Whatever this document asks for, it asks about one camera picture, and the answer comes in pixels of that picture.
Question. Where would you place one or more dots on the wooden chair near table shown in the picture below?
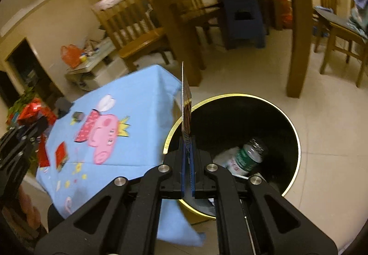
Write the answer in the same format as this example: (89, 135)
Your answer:
(131, 30)

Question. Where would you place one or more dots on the cardboard card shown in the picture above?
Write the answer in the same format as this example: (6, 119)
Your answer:
(186, 109)

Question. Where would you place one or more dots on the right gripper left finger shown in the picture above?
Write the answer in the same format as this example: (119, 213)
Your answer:
(123, 217)

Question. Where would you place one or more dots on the clothes pile on chair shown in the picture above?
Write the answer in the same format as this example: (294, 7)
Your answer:
(358, 16)

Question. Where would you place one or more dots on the small dark box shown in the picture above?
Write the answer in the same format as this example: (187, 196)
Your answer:
(78, 117)

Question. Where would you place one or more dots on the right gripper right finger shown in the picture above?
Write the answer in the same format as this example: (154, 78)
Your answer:
(252, 217)

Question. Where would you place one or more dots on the black round trash bin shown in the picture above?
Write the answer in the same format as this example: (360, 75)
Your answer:
(227, 121)

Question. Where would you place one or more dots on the white low cabinet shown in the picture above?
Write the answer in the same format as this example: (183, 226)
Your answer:
(103, 67)

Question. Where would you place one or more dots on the wooden chair with clothes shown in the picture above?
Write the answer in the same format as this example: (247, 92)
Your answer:
(342, 38)

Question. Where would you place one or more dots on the blue plastic stool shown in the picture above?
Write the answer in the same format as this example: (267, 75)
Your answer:
(243, 22)

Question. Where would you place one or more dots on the red bag under table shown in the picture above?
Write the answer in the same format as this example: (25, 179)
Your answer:
(286, 14)

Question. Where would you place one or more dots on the black phone stand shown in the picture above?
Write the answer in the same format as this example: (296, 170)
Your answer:
(62, 106)

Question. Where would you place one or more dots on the red small packet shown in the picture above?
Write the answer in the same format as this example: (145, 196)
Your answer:
(61, 156)

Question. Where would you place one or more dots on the clear plastic water bottle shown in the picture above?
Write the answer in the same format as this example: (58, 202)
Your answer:
(246, 158)

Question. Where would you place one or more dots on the orange plastic bag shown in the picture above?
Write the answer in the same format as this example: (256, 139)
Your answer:
(71, 55)

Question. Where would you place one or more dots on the light blue cartoon tablecloth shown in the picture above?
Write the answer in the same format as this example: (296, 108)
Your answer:
(122, 135)

